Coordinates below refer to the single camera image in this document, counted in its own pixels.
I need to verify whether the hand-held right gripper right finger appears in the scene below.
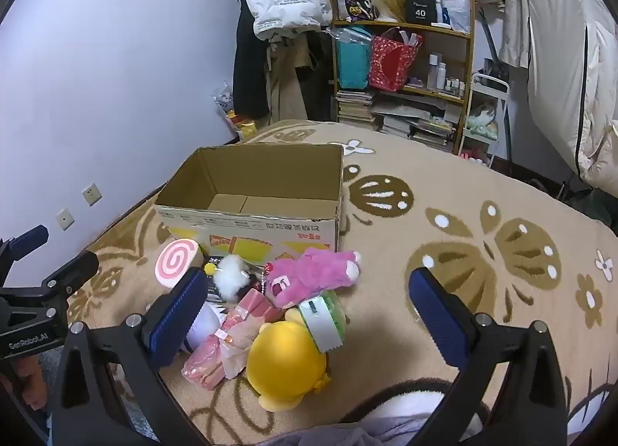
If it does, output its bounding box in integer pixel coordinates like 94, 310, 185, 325
408, 266, 569, 446

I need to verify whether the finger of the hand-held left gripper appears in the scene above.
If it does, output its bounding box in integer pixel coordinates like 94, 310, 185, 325
0, 225, 50, 283
42, 250, 100, 304

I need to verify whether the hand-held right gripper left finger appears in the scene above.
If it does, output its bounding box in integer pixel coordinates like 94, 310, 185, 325
48, 267, 213, 446

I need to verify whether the purple-haired plush doll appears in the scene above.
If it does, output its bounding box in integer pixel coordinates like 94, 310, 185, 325
183, 301, 229, 355

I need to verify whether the metal key ring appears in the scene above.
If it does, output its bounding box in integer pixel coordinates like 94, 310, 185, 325
261, 260, 282, 294

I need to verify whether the yellow duck plush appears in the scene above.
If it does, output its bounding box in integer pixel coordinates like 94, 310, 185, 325
246, 320, 333, 412

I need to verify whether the printed cardboard box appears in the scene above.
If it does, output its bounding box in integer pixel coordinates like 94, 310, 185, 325
153, 144, 345, 279

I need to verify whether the pink bear plush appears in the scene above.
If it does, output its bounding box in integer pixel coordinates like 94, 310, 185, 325
267, 248, 363, 310

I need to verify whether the person's left hand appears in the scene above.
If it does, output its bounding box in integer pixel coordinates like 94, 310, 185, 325
12, 359, 52, 413

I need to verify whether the pink wrapped bow plush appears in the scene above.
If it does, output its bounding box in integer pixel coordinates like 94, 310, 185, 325
181, 289, 285, 390

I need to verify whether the pink swirl roll plush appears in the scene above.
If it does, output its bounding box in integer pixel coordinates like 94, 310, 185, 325
154, 239, 204, 291

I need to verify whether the white fluffy plush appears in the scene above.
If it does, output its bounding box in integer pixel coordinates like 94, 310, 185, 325
204, 254, 256, 303

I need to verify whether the white fuzzy cloth dark trim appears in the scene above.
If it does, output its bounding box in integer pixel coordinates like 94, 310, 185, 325
338, 376, 486, 433

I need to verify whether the beige floral blanket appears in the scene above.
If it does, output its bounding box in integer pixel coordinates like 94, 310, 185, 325
68, 118, 618, 446

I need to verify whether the person's grey clothing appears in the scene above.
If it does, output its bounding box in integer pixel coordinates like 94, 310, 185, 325
261, 419, 435, 446

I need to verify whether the pile of books and papers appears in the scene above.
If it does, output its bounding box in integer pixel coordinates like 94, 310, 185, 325
379, 105, 464, 153

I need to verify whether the green white cat plush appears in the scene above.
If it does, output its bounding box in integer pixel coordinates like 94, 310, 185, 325
466, 105, 499, 140

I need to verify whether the clear plastic snack bag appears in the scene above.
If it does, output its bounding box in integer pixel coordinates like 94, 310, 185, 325
212, 81, 258, 140

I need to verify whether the stack of old books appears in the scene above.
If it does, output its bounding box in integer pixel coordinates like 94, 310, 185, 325
335, 90, 376, 131

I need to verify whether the white trolley cart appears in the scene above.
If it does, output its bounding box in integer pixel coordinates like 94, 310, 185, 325
458, 71, 511, 169

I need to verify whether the red gift bag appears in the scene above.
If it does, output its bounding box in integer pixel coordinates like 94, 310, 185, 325
369, 28, 424, 92

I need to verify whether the beige trench coat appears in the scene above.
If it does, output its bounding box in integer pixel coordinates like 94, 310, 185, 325
265, 33, 314, 121

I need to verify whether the black hanging garment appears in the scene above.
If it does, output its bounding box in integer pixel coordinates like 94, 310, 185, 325
294, 31, 335, 121

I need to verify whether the black long coat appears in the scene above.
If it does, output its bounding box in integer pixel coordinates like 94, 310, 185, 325
233, 0, 271, 121

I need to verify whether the teal bag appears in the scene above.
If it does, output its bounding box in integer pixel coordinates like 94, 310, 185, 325
334, 27, 374, 90

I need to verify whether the wooden shelf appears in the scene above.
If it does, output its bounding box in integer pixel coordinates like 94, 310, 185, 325
329, 0, 477, 155

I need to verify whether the black box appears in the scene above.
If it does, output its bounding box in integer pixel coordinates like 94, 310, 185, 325
404, 0, 438, 24

